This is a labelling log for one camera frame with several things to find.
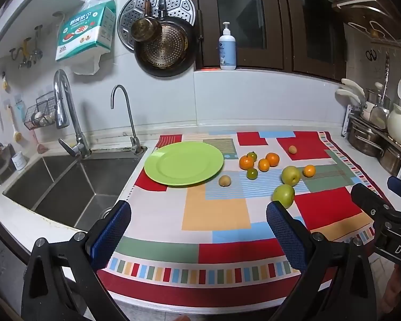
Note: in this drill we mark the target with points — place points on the large chrome faucet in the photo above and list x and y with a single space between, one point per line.
61 107

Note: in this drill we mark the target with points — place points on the person's right hand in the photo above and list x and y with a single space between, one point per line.
396 291

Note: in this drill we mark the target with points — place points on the stainless steel sink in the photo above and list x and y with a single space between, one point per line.
87 180

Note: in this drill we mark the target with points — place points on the green plate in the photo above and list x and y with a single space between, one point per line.
183 164

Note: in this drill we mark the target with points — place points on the small brown fruit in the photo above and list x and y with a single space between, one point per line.
225 181
292 149

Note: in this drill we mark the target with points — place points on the black frying pan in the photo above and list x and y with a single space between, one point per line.
190 53

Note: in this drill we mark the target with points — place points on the small white cup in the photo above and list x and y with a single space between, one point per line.
19 161

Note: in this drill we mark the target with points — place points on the grey wall hook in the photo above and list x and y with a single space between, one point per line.
37 41

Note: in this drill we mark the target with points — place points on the stainless steel pot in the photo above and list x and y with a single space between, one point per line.
364 138
392 162

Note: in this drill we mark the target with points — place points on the white dish rack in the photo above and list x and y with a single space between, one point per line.
348 120

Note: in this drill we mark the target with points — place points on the yellow wall hook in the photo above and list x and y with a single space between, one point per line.
25 45

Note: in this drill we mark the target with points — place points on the orange tangerine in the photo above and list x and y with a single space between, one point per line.
272 159
263 165
309 171
246 163

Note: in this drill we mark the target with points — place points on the white pump soap bottle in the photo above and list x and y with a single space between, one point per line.
228 52

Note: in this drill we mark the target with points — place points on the green apple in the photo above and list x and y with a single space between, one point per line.
283 194
290 175

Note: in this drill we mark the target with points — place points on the round metal steamer plate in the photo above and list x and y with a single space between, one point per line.
177 3

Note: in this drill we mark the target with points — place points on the dark pot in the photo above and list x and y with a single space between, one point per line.
0 164

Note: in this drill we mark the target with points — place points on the white ceramic jug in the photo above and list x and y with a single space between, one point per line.
399 125

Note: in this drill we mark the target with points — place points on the black scissors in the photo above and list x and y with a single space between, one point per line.
371 55

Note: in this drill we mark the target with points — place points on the metal skimmer ladle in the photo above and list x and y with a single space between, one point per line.
378 115

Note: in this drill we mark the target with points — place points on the perforated metal colander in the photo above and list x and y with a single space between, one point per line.
167 48

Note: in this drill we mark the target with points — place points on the small brass pot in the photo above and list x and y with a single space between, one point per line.
145 28

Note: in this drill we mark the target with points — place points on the paper towel pack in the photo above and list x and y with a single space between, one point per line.
83 30

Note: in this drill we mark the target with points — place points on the colourful patchwork tablecloth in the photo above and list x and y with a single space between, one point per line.
214 214

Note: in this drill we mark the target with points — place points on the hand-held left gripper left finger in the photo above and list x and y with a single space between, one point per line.
112 230

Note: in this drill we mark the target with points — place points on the white wall cabinet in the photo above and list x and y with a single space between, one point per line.
20 3

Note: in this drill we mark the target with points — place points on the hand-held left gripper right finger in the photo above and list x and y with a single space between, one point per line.
284 235

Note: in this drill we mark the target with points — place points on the thin gooseneck faucet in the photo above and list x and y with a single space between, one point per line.
130 120

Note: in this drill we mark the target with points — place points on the dark wooden window sash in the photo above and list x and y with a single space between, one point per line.
207 23
294 23

